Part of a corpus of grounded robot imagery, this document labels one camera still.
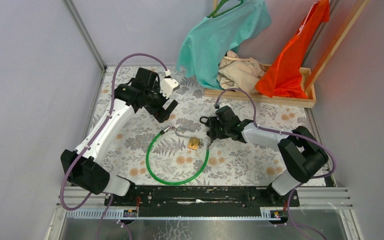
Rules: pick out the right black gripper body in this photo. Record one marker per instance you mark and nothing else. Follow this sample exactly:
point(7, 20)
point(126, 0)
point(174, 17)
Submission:
point(222, 131)

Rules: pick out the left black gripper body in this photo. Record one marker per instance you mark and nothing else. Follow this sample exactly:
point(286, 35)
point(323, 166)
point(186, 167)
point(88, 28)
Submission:
point(154, 100)

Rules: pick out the green cable lock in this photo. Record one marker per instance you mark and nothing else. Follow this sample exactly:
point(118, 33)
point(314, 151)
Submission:
point(168, 160)

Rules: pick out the brass padlock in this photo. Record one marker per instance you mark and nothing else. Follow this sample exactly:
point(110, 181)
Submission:
point(194, 143)

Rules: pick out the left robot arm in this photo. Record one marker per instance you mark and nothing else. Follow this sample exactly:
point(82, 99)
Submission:
point(83, 166)

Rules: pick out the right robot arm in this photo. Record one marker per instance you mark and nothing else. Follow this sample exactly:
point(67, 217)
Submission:
point(301, 154)

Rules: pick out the black padlock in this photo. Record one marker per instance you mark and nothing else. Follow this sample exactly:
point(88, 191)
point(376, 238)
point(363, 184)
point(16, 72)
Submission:
point(208, 121)

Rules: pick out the floral table mat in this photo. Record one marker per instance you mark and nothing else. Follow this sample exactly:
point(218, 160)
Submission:
point(231, 163)

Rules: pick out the beige crumpled cloth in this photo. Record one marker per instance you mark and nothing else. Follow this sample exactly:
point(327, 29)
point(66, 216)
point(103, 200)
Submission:
point(242, 73)

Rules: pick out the teal t-shirt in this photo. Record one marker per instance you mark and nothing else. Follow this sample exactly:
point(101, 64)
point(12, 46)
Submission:
point(207, 43)

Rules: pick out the orange t-shirt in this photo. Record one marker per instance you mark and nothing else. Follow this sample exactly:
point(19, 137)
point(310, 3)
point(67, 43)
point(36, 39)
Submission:
point(283, 77)

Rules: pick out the wooden tray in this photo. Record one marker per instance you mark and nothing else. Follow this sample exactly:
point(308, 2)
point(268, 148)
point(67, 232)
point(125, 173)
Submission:
point(286, 101)

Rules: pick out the green clothes hanger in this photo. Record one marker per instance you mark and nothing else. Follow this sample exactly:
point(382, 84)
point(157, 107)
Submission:
point(221, 7)

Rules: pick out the wooden rack pole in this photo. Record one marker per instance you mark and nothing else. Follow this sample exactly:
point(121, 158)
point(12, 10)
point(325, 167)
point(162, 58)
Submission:
point(343, 30)

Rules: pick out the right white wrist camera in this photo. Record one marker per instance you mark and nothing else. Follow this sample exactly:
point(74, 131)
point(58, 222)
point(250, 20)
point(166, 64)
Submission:
point(220, 105)

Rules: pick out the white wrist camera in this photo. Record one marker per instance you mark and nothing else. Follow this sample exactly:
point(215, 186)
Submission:
point(168, 85)
point(220, 105)

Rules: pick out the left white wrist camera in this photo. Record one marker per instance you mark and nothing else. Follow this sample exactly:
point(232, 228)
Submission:
point(168, 85)

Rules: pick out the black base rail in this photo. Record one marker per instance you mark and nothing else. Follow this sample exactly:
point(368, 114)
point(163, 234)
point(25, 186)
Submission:
point(202, 201)

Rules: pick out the aluminium corner post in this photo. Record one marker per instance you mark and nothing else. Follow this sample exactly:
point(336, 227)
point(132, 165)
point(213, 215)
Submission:
point(81, 27)

